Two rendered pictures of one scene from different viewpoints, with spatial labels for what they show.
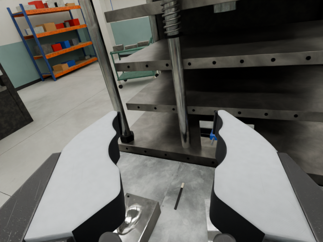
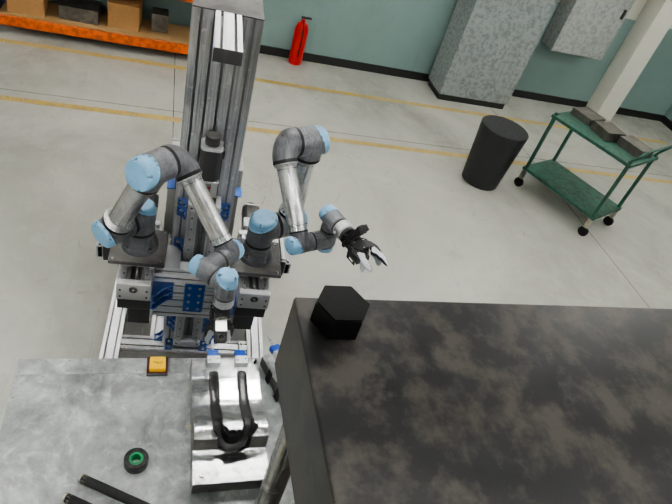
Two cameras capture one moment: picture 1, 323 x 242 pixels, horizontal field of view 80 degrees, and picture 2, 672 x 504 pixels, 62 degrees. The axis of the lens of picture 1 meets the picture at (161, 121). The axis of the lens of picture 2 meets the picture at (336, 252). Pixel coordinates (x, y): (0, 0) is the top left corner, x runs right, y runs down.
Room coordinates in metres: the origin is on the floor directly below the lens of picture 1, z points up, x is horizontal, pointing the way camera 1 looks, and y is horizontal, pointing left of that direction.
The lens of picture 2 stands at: (0.94, -1.35, 2.73)
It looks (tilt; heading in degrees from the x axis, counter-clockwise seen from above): 39 degrees down; 127
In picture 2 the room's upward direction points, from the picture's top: 19 degrees clockwise
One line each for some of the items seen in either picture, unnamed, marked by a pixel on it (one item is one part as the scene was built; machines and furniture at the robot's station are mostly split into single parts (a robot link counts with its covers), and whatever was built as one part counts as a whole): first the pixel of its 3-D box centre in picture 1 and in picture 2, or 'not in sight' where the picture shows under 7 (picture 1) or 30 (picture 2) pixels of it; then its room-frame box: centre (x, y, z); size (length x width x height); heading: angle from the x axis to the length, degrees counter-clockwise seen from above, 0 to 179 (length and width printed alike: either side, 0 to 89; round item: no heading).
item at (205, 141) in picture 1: (230, 113); not in sight; (1.05, -0.44, 0.87); 0.50 x 0.27 x 0.17; 151
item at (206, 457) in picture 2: not in sight; (227, 416); (0.08, -0.53, 0.87); 0.50 x 0.26 x 0.14; 151
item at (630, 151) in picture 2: not in sight; (588, 165); (-0.63, 4.12, 0.50); 0.98 x 0.55 x 1.01; 176
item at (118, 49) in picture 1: (136, 62); not in sight; (4.69, 0.33, 0.50); 0.98 x 0.55 x 1.01; 81
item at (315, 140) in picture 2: not in sight; (298, 184); (-0.45, 0.07, 1.41); 0.15 x 0.12 x 0.55; 83
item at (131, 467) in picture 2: not in sight; (136, 460); (0.04, -0.87, 0.82); 0.08 x 0.08 x 0.04
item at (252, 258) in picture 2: not in sight; (257, 247); (-0.46, -0.07, 1.09); 0.15 x 0.15 x 0.10
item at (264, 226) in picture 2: not in sight; (263, 227); (-0.46, -0.06, 1.20); 0.13 x 0.12 x 0.14; 83
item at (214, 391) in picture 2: not in sight; (232, 405); (0.07, -0.51, 0.92); 0.35 x 0.16 x 0.09; 151
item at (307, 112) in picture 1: (225, 84); not in sight; (1.18, -0.46, 1.01); 1.10 x 0.74 x 0.05; 61
